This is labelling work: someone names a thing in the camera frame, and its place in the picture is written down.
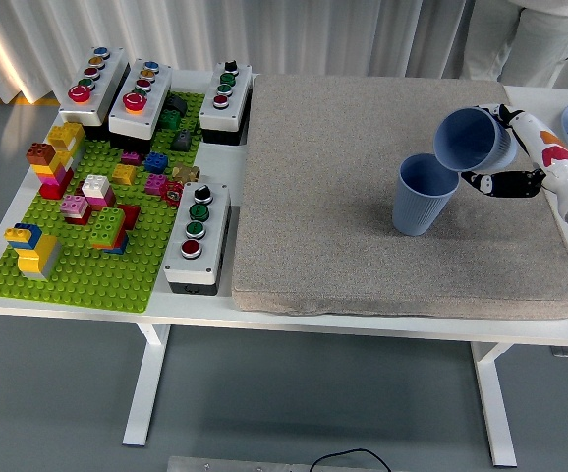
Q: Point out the white pleated curtain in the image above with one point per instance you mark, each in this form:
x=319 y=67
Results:
x=264 y=34

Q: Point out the white table leg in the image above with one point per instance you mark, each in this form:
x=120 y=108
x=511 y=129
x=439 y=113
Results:
x=145 y=383
x=494 y=403

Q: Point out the blue yellow grey brick stack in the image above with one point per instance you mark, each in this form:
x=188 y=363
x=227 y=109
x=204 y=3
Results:
x=38 y=255

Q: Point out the pink white red brick stack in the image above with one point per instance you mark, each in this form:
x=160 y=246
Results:
x=73 y=205

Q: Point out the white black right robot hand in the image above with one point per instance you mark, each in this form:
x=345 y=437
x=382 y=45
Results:
x=554 y=157

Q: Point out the brown yellow red brick tower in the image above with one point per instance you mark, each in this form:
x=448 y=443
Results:
x=50 y=172

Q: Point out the magenta toy brick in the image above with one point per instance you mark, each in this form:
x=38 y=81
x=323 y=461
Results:
x=155 y=184
x=130 y=158

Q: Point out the grey-brown fabric mat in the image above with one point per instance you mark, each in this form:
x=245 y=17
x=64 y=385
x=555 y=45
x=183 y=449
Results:
x=338 y=196

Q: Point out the brass pipe fitting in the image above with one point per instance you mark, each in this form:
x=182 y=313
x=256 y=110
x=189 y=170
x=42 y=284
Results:
x=186 y=172

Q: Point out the four-button control box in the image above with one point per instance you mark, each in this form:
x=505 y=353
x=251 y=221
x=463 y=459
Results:
x=215 y=236
x=237 y=98

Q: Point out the green studded baseplate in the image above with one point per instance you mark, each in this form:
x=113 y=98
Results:
x=82 y=280

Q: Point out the dark green toy brick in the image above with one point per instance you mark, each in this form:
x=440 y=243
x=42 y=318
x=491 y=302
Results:
x=170 y=119

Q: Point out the blue toy brick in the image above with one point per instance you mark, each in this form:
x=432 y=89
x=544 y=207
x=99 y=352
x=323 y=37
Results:
x=156 y=162

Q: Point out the yellow white brick stack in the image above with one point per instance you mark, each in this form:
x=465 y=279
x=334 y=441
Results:
x=65 y=134

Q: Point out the yellow toy brick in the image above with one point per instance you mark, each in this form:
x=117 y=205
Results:
x=124 y=174

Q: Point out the green orange blue brick stack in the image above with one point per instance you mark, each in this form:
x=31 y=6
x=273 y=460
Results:
x=107 y=223

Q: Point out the blue ribbed plastic cup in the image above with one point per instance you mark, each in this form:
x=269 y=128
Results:
x=419 y=211
x=466 y=140

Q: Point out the red valve handwheel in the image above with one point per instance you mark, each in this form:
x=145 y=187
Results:
x=172 y=194

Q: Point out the red toy brick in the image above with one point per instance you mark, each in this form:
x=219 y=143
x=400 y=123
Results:
x=130 y=215

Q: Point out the person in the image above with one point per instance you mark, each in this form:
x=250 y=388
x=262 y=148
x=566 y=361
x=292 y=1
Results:
x=534 y=44

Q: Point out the grey toy brick piece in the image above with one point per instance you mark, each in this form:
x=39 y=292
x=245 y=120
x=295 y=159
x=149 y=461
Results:
x=182 y=141

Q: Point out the five-button control box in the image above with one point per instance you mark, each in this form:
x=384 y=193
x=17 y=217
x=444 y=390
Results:
x=112 y=74
x=158 y=93

